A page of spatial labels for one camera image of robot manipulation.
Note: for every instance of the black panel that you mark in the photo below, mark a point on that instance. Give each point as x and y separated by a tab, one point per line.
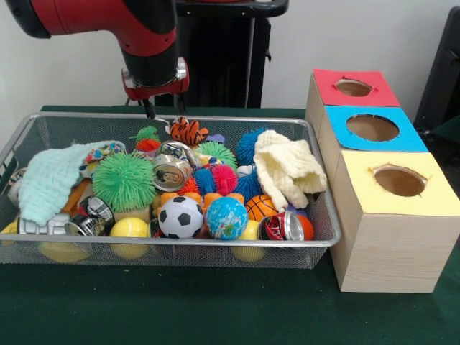
442	72

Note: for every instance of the crushed silver can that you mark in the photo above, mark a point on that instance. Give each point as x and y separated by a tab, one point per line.
170	172

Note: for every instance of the dark green table cloth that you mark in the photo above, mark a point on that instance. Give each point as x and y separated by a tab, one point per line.
215	309
449	131

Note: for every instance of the cream knitted cloth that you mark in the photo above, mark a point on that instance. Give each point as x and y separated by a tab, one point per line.
287	169

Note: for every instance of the orange tiger plush toy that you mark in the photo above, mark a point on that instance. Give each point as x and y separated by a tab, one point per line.
187	131

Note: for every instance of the large green spiky ball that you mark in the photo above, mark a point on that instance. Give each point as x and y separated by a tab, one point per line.
124	179

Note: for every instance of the small basketball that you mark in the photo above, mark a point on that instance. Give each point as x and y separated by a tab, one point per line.
260	207

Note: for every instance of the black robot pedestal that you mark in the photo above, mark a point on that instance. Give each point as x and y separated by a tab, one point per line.
223	64

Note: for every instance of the soccer ball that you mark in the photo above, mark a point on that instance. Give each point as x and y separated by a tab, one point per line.
180	217

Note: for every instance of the yellow ball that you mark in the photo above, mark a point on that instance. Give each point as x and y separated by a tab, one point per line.
129	228

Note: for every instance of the globe print ball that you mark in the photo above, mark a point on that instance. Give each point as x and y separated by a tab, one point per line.
227	218

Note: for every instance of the yellow cheese wedge toy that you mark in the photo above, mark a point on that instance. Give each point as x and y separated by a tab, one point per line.
9	228

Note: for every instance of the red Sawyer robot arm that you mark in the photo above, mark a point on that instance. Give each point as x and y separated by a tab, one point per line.
143	36

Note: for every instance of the crushed red can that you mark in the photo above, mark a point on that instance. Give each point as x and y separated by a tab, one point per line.
280	226

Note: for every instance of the mint green cloth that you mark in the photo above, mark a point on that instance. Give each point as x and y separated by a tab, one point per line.
46	179

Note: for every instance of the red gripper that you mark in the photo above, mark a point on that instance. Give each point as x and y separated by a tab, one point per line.
158	91

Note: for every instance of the wooden box with three holes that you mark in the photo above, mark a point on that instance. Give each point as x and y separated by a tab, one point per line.
395	251

